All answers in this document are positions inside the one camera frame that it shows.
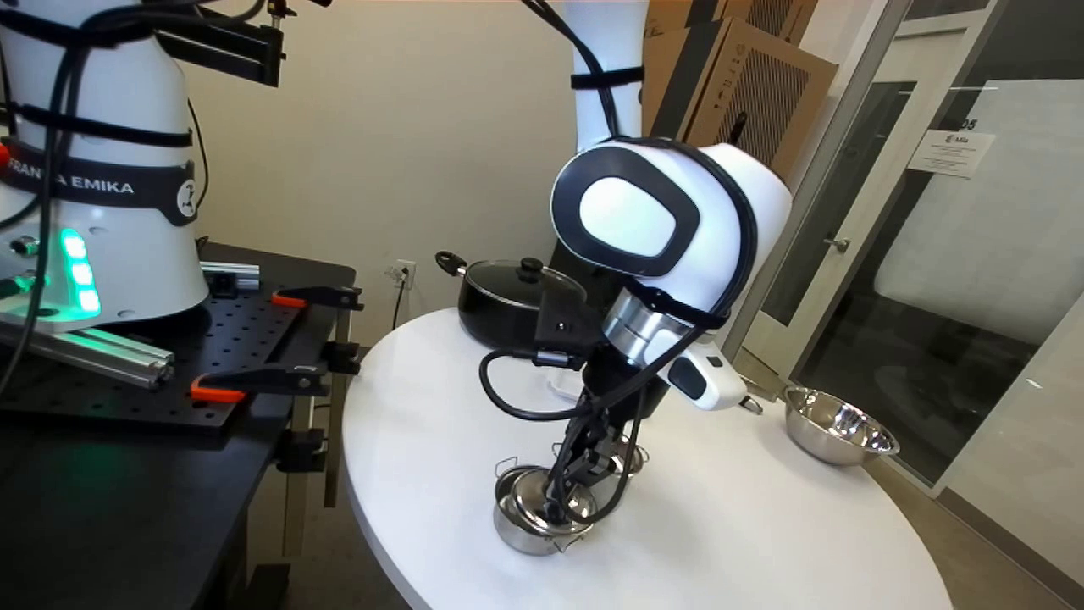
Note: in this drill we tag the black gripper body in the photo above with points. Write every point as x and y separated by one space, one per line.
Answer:
615 391

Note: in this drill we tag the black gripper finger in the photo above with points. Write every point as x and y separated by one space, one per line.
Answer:
595 462
559 477

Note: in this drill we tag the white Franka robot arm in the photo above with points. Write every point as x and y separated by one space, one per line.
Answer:
665 216

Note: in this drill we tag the black cooking pot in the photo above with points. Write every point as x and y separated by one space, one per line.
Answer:
497 324

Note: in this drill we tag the black pot glass lid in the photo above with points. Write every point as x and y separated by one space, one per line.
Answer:
508 284

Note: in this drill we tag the black spatula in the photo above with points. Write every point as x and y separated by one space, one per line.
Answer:
752 406

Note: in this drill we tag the steel mixing bowl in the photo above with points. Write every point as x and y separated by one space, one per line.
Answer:
840 427

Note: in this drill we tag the large cardboard box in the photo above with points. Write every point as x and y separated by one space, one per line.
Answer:
780 124

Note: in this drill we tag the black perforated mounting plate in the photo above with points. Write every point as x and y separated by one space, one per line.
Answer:
225 341

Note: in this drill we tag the flat cardboard box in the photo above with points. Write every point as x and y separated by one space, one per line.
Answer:
766 15

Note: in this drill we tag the white paper sign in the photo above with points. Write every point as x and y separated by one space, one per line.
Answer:
953 155

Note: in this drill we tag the black cart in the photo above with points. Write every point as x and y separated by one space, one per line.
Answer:
138 511

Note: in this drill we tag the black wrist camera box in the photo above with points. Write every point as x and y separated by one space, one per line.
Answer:
559 318

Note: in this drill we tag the white wall outlet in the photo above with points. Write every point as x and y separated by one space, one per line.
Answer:
404 274

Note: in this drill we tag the grey metal door frame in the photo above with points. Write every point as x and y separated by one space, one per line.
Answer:
840 105

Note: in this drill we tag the aluminium extrusion rail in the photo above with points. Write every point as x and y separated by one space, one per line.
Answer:
90 349

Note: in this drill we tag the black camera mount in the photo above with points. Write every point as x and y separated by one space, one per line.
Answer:
225 39

